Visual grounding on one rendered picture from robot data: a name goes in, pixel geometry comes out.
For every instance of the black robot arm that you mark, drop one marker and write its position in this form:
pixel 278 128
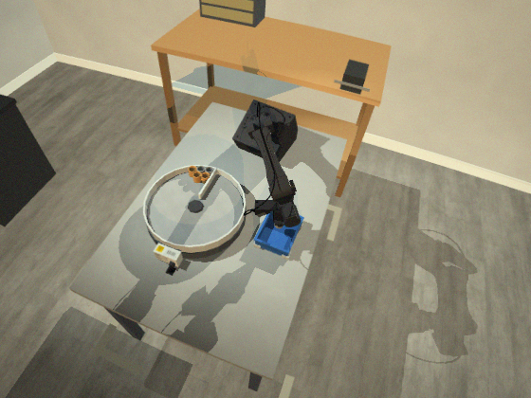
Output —
pixel 282 194

